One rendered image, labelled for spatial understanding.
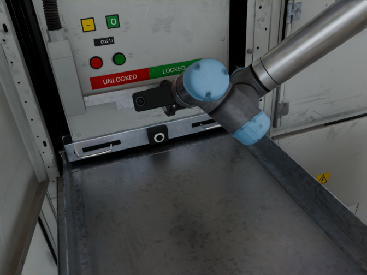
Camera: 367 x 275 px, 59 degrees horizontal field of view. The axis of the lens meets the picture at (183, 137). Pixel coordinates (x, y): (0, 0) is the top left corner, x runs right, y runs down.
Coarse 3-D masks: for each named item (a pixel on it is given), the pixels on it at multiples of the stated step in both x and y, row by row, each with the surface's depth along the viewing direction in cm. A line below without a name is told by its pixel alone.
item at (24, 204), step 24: (0, 48) 71; (0, 72) 75; (0, 96) 74; (0, 120) 73; (24, 120) 80; (0, 144) 71; (24, 144) 85; (0, 168) 70; (24, 168) 83; (0, 192) 68; (24, 192) 81; (0, 216) 67; (24, 216) 79; (0, 240) 66; (24, 240) 74; (0, 264) 64
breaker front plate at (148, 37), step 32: (64, 0) 75; (96, 0) 78; (128, 0) 80; (160, 0) 82; (192, 0) 85; (224, 0) 88; (64, 32) 79; (96, 32) 81; (128, 32) 84; (160, 32) 86; (192, 32) 89; (224, 32) 92; (128, 64) 88; (160, 64) 91; (224, 64) 97; (96, 128) 94; (128, 128) 97
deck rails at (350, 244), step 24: (264, 144) 94; (288, 168) 85; (72, 192) 86; (288, 192) 81; (312, 192) 77; (72, 216) 78; (312, 216) 74; (336, 216) 70; (72, 240) 71; (336, 240) 68; (360, 240) 65; (72, 264) 63; (360, 264) 63
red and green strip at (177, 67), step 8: (168, 64) 91; (176, 64) 92; (184, 64) 93; (128, 72) 89; (136, 72) 90; (144, 72) 90; (152, 72) 91; (160, 72) 92; (168, 72) 93; (176, 72) 93; (96, 80) 87; (104, 80) 88; (112, 80) 88; (120, 80) 89; (128, 80) 90; (136, 80) 91; (144, 80) 91; (96, 88) 88
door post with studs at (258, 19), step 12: (252, 0) 86; (264, 0) 87; (252, 12) 88; (264, 12) 89; (252, 24) 90; (264, 24) 90; (252, 36) 91; (264, 36) 92; (252, 48) 93; (264, 48) 94; (252, 60) 95
